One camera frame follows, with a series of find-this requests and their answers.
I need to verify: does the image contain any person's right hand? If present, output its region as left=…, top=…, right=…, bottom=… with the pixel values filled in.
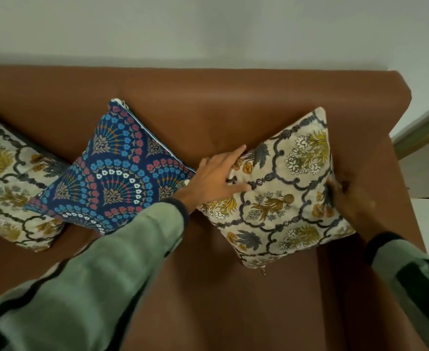
left=327, top=176, right=390, bottom=244

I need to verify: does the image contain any person's left hand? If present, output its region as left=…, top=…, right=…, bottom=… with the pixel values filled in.
left=172, top=144, right=252, bottom=213

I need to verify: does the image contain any cream floral cushion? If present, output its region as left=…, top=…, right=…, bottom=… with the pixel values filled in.
left=198, top=107, right=357, bottom=275
left=0, top=111, right=71, bottom=253

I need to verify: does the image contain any person's right forearm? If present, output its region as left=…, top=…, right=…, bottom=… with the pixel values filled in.
left=364, top=231, right=429, bottom=351

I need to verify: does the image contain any person's left forearm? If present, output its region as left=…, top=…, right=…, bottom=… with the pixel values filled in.
left=0, top=197, right=190, bottom=351

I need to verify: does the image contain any brown sofa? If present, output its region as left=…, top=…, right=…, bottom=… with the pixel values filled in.
left=0, top=64, right=429, bottom=351

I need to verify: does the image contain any blue floral cushion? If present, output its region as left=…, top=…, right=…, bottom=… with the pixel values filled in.
left=23, top=98, right=197, bottom=236

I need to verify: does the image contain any wooden door frame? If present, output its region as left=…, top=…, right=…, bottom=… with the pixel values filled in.
left=392, top=100, right=429, bottom=160

